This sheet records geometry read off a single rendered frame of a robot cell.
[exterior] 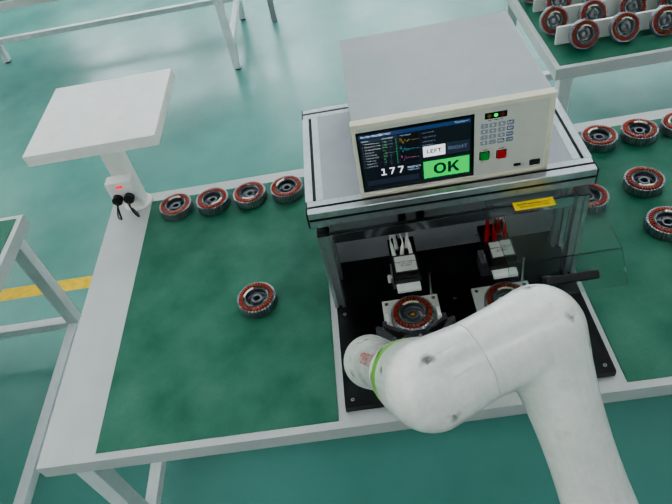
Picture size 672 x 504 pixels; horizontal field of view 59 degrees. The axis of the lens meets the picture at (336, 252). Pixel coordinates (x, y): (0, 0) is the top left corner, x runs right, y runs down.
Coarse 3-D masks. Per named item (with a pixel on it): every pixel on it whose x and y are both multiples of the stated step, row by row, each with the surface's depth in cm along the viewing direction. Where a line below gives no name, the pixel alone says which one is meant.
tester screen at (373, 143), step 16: (416, 128) 127; (432, 128) 128; (448, 128) 128; (464, 128) 128; (368, 144) 130; (384, 144) 130; (400, 144) 130; (416, 144) 130; (432, 144) 131; (368, 160) 133; (384, 160) 133; (400, 160) 133; (416, 160) 134; (368, 176) 136; (384, 176) 136; (448, 176) 138
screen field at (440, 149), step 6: (438, 144) 131; (444, 144) 131; (450, 144) 131; (456, 144) 131; (462, 144) 131; (468, 144) 131; (426, 150) 132; (432, 150) 132; (438, 150) 132; (444, 150) 132; (450, 150) 132; (456, 150) 132; (462, 150) 132; (426, 156) 133
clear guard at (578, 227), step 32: (544, 192) 140; (576, 192) 138; (512, 224) 134; (544, 224) 133; (576, 224) 131; (608, 224) 130; (512, 256) 128; (544, 256) 127; (576, 256) 126; (608, 256) 125; (512, 288) 127; (576, 288) 126
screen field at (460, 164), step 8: (432, 160) 134; (440, 160) 134; (448, 160) 134; (456, 160) 134; (464, 160) 135; (424, 168) 135; (432, 168) 136; (440, 168) 136; (448, 168) 136; (456, 168) 136; (464, 168) 136; (424, 176) 137; (432, 176) 137
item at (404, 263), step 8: (400, 240) 159; (392, 256) 153; (400, 256) 152; (408, 256) 152; (416, 256) 152; (392, 264) 154; (400, 264) 150; (408, 264) 150; (416, 264) 150; (400, 272) 149; (408, 272) 148; (416, 272) 149; (400, 280) 150; (408, 280) 151; (416, 280) 151; (400, 288) 150; (408, 288) 150; (416, 288) 150
